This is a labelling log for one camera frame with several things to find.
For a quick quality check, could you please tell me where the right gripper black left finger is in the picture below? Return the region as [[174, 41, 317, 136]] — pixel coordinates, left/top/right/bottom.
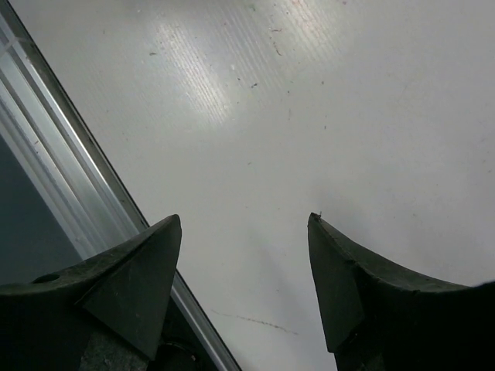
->
[[1, 215, 182, 370]]

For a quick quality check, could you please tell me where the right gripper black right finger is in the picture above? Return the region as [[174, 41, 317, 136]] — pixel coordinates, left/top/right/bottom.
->
[[307, 213, 494, 370]]

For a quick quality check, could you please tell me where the aluminium frame rail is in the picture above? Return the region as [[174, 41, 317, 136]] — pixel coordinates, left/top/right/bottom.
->
[[1, 1, 239, 370]]

